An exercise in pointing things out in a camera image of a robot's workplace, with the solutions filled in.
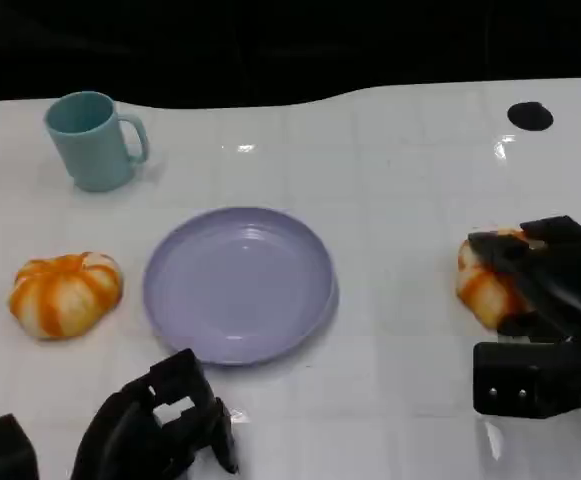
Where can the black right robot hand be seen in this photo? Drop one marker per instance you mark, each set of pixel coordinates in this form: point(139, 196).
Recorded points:
point(560, 280)

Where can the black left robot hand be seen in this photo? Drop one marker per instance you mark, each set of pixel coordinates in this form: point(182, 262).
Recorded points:
point(135, 435)

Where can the orange white striped toy bread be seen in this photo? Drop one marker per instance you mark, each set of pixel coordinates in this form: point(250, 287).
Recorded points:
point(485, 295)
point(65, 295)

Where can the lilac plate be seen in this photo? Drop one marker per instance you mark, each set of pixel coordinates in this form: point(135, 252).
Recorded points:
point(240, 287)

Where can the pale green mug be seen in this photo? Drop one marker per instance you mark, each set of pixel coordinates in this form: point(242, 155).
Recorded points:
point(92, 150)

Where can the black backdrop cloth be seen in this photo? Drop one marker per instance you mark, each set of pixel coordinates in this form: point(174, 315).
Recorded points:
point(270, 45)

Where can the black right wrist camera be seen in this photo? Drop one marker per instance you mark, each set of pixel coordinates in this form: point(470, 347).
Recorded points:
point(530, 380)

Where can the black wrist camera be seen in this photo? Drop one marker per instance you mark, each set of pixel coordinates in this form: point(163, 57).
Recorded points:
point(530, 380)
point(0, 450)

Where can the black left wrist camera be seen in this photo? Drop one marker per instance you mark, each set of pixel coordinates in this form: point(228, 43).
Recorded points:
point(0, 450)

